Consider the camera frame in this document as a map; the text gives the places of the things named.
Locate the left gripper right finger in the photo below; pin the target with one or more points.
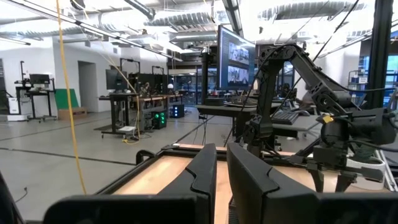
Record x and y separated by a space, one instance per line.
248 193

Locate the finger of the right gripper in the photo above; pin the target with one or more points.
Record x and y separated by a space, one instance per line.
343 183
317 180

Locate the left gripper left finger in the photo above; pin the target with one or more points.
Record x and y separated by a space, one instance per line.
205 174

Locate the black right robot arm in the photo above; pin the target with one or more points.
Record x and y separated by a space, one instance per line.
311 77

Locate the yellow tag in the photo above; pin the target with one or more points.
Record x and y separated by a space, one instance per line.
328 118

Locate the black keyboard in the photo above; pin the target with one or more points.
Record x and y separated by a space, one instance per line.
284 117

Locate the black desk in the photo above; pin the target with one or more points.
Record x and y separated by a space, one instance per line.
217 109

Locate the computer with blue lights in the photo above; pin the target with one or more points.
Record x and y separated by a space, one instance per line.
177 111

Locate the computer with green lights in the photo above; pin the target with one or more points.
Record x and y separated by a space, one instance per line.
159 119

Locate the wooden workbench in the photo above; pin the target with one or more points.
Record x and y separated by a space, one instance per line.
155 99

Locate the black-legged desk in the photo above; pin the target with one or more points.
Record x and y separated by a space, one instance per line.
116 97

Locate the large black monitor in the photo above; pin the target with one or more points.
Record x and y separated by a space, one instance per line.
236 59

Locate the small black monitor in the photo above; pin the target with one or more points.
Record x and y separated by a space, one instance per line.
115 79

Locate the brown cardboard box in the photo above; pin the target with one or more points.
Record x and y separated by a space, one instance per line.
73 113

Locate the green board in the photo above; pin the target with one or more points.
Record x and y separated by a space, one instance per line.
65 99

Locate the black workstation cart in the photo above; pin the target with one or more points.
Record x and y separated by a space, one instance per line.
38 79

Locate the white box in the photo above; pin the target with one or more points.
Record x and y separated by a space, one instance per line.
15 107

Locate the black rig post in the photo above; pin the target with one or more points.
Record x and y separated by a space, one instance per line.
381 53

